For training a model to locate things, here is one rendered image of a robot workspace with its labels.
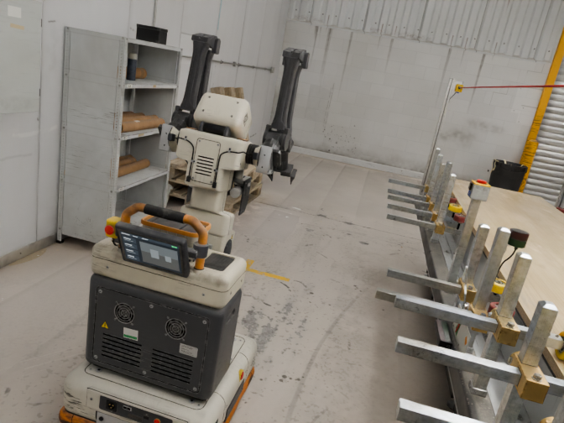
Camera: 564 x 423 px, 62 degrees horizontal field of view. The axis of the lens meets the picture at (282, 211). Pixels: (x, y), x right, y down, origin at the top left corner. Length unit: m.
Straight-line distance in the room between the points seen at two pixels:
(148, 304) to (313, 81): 7.94
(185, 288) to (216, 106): 0.75
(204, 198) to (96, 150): 1.67
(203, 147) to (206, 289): 0.59
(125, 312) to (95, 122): 1.92
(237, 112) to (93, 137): 1.78
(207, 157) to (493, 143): 7.99
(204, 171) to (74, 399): 1.02
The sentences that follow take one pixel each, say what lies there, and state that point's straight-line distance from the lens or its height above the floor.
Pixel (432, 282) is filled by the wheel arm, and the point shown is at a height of 0.84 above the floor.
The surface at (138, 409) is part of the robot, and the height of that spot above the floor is 0.25.
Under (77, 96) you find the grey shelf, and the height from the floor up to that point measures 1.11.
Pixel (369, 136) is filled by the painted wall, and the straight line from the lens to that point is 9.34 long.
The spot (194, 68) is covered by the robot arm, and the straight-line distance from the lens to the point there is 2.21.
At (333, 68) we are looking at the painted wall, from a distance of 9.36.
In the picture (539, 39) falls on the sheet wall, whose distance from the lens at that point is 9.68.
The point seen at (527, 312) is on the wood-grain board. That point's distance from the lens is 1.83.
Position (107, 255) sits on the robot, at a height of 0.78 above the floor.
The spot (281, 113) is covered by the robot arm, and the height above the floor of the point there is 1.35.
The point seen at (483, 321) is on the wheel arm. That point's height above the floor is 0.96.
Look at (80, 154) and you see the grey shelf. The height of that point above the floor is 0.72.
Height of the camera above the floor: 1.53
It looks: 17 degrees down
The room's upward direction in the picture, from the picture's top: 10 degrees clockwise
